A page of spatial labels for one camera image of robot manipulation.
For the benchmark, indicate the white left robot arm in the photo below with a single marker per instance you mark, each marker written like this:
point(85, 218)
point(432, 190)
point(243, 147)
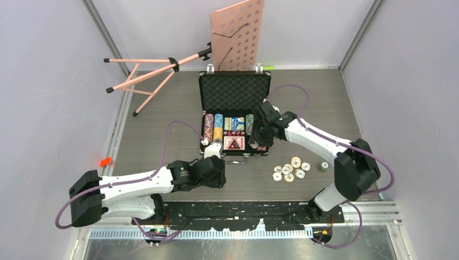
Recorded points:
point(94, 198)

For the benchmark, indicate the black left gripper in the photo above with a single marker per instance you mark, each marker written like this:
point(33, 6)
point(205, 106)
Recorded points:
point(218, 181)

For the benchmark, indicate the light blue chip stack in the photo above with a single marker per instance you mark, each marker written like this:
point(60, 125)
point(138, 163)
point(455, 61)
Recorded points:
point(219, 121)

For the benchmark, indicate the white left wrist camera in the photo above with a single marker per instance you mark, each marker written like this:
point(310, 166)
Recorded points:
point(212, 149)

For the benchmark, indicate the pink perforated music stand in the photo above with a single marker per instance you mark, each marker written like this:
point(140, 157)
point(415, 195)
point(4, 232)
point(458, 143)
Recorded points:
point(233, 47)

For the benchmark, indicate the blue Texas Hold'em card deck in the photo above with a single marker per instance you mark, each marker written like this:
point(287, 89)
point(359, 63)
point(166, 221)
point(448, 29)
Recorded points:
point(236, 124)

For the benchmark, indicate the red backed card deck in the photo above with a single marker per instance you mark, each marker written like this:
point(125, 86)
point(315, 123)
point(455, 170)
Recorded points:
point(241, 140)

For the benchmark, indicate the orange clip on rail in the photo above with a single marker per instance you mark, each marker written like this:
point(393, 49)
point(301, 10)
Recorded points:
point(105, 162)

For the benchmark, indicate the yellow chip stack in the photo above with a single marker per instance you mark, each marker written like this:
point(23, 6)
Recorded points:
point(218, 134)

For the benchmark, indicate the pile of loose poker chips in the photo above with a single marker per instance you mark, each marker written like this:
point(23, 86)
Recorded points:
point(289, 172)

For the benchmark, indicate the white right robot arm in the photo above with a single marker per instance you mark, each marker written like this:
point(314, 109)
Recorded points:
point(355, 170)

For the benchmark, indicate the dark red chip stack left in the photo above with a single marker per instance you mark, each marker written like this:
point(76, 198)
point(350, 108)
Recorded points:
point(208, 134)

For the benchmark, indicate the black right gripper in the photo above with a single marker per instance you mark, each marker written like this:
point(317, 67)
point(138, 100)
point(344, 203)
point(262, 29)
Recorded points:
point(255, 136)

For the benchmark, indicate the green chip stack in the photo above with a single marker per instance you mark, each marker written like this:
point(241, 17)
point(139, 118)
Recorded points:
point(249, 120)

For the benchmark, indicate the black aluminium poker case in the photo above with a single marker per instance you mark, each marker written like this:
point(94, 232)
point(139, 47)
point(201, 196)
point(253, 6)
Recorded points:
point(233, 94)

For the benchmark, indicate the purple poker chip stack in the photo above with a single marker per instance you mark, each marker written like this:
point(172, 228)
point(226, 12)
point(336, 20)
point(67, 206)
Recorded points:
point(209, 121)

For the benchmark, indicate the triangular all in button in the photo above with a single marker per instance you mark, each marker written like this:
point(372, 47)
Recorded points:
point(233, 145)

